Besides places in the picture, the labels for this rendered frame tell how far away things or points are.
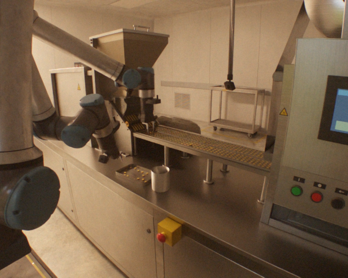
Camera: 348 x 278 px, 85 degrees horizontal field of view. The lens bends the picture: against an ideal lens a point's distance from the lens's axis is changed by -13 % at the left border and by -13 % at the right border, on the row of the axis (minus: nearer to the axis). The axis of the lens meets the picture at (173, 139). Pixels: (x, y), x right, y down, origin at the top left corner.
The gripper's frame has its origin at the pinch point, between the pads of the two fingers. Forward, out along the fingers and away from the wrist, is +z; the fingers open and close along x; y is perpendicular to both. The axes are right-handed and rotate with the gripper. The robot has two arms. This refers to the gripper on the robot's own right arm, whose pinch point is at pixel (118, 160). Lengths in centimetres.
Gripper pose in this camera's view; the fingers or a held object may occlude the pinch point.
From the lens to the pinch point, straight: 108.3
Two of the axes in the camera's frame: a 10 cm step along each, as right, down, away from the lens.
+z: 0.8, 7.3, 6.7
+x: 9.0, 2.4, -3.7
